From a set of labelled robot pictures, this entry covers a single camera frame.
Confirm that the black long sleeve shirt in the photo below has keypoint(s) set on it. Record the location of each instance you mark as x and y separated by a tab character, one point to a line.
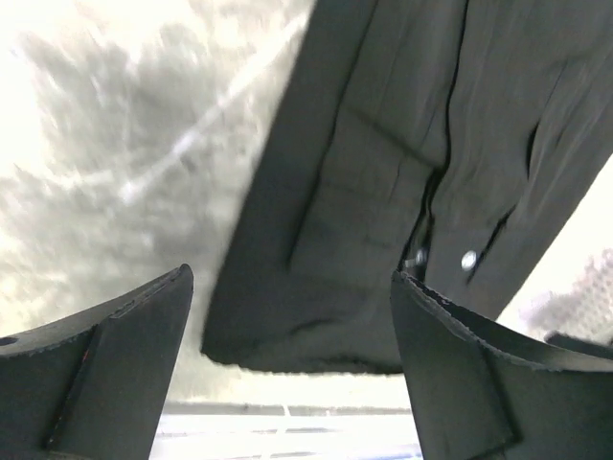
450	140

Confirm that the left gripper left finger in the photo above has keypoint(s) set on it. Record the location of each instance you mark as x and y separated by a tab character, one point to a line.
93	384

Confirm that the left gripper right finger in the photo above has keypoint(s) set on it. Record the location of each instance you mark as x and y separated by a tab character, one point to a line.
479	390

